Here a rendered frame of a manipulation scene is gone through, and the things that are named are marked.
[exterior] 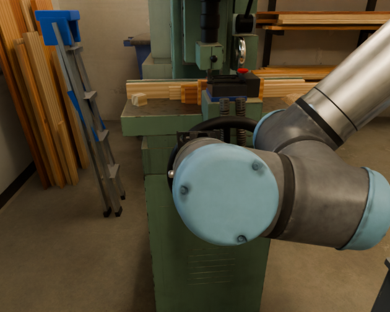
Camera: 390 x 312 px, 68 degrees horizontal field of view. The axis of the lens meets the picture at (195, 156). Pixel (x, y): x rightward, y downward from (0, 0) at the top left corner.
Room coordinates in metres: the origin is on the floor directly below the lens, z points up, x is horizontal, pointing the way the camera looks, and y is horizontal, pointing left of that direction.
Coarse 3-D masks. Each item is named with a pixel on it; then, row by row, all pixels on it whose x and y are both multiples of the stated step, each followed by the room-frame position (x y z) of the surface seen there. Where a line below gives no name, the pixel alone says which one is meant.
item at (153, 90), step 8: (264, 80) 0.98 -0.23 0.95; (272, 80) 0.98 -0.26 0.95; (280, 80) 0.98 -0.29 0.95; (288, 80) 0.99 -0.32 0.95; (296, 80) 0.99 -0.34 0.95; (304, 80) 0.99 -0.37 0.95; (128, 88) 0.93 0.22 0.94; (136, 88) 0.94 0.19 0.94; (144, 88) 0.94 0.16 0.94; (152, 88) 0.94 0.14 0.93; (160, 88) 0.94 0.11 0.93; (168, 88) 0.95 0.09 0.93; (128, 96) 0.93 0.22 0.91; (152, 96) 0.94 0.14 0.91; (160, 96) 0.94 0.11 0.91; (168, 96) 0.95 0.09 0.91
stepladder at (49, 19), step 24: (48, 24) 1.46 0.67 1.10; (72, 24) 1.62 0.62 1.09; (72, 48) 1.53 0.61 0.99; (72, 72) 1.46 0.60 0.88; (72, 96) 1.46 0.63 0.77; (96, 96) 1.62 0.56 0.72; (96, 120) 1.61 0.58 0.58; (96, 144) 1.46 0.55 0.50; (96, 168) 1.47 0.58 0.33; (120, 192) 1.63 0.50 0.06
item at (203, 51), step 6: (198, 42) 0.99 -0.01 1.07; (198, 48) 0.94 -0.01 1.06; (204, 48) 0.90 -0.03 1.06; (210, 48) 0.90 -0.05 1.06; (216, 48) 0.90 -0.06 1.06; (222, 48) 0.90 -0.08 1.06; (198, 54) 0.94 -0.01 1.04; (204, 54) 0.90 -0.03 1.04; (210, 54) 0.90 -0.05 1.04; (216, 54) 0.90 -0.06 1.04; (222, 54) 0.90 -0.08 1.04; (198, 60) 0.94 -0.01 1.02; (204, 60) 0.90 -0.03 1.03; (210, 60) 0.90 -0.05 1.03; (222, 60) 0.90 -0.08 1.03; (198, 66) 0.94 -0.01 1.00; (204, 66) 0.90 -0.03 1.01; (210, 66) 0.90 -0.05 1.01; (216, 66) 0.90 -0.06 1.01
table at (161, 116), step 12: (132, 108) 0.83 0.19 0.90; (144, 108) 0.83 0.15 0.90; (156, 108) 0.83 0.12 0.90; (168, 108) 0.83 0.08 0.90; (180, 108) 0.83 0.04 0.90; (192, 108) 0.83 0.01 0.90; (264, 108) 0.83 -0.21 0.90; (276, 108) 0.83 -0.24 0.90; (132, 120) 0.76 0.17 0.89; (144, 120) 0.77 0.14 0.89; (156, 120) 0.77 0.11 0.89; (168, 120) 0.77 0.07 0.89; (180, 120) 0.78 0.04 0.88; (192, 120) 0.78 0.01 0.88; (132, 132) 0.76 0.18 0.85; (144, 132) 0.77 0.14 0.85; (156, 132) 0.77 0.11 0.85; (168, 132) 0.77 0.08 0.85; (252, 144) 0.70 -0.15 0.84
